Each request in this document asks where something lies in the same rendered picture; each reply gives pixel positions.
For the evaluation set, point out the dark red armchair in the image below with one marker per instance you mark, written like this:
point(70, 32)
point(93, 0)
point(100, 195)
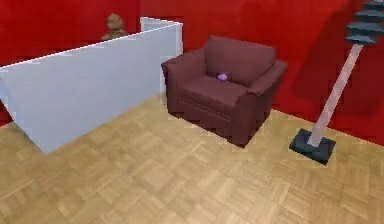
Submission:
point(226, 90)

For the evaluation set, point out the small purple object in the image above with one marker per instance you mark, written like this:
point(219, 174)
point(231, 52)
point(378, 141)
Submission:
point(222, 77)

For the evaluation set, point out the pale grey cabinet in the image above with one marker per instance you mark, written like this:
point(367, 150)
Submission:
point(86, 86)

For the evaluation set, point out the brown teddy bear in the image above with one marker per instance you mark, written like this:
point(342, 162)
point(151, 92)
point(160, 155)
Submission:
point(114, 26)

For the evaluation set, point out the floor lamp with black base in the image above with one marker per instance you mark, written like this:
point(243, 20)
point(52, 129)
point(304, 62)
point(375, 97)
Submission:
point(333, 96)

